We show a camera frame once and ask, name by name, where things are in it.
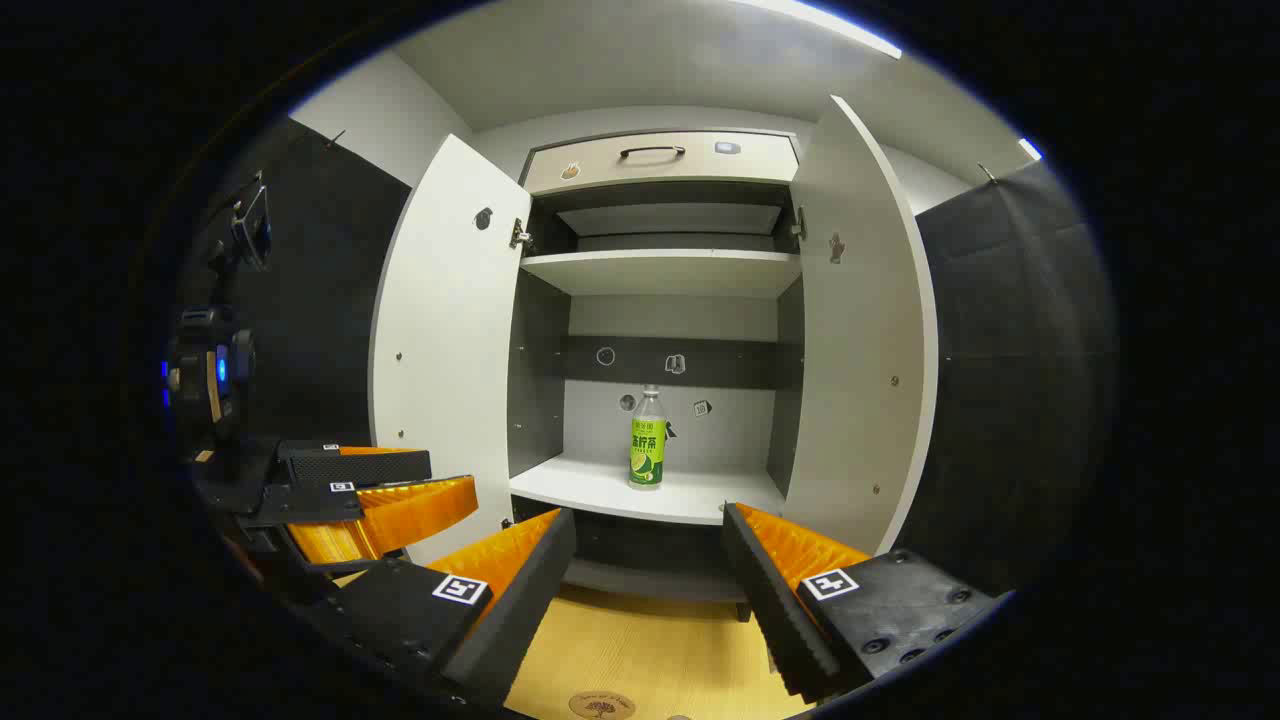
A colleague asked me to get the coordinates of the green label clear bottle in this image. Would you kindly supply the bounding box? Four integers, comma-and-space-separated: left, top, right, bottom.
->
628, 385, 668, 491

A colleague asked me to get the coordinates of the white and gray cabinet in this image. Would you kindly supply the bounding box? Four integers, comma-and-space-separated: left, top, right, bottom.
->
368, 95, 941, 606

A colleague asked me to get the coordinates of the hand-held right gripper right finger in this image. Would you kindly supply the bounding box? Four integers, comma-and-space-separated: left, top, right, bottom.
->
722, 502, 1011, 706

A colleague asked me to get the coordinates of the round wooden coaster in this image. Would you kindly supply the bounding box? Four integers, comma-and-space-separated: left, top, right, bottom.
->
568, 690, 637, 720

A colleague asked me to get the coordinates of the white cabinet drawer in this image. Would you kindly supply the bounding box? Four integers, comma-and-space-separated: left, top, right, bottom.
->
520, 130, 801, 197

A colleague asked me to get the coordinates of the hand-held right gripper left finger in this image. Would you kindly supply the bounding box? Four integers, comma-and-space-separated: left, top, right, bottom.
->
310, 507, 578, 709

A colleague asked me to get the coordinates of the white cabinet door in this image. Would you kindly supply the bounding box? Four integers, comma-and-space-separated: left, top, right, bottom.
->
780, 95, 941, 556
368, 133, 531, 566

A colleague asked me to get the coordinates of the white cabinet shelf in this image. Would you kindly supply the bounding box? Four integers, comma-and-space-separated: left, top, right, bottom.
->
508, 455, 791, 526
520, 248, 803, 299
557, 203, 783, 238

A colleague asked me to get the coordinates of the black backdrop cloth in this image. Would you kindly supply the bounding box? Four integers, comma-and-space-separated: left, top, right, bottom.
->
915, 160, 1116, 596
185, 115, 413, 471

